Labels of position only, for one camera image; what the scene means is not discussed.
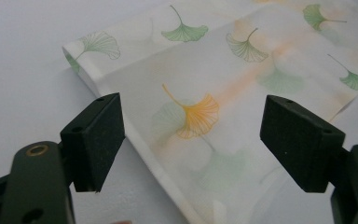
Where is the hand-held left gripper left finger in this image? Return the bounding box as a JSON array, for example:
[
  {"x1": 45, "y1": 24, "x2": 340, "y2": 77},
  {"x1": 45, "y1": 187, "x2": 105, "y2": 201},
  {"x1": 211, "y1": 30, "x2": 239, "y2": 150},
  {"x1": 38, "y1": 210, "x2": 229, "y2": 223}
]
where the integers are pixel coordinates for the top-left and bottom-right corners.
[{"x1": 60, "y1": 92, "x2": 126, "y2": 193}]

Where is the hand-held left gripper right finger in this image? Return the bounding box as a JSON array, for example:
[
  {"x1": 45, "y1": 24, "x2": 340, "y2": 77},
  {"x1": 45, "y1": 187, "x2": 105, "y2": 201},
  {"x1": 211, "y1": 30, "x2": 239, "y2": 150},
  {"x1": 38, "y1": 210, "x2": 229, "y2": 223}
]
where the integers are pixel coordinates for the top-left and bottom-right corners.
[{"x1": 259, "y1": 94, "x2": 346, "y2": 194}]

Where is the white leaf-print cloth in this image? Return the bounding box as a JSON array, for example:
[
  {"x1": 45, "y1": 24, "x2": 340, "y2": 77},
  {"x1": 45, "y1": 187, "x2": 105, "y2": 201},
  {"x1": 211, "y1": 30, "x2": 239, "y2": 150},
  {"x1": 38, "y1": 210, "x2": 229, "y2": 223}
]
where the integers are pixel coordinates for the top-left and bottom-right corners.
[{"x1": 62, "y1": 0, "x2": 358, "y2": 224}]

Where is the light blue table mat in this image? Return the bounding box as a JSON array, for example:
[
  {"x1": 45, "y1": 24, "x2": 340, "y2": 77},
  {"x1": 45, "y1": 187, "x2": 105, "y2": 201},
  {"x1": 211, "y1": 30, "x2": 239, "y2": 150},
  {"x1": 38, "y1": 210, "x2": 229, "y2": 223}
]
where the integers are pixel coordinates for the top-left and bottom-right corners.
[{"x1": 0, "y1": 0, "x2": 358, "y2": 224}]

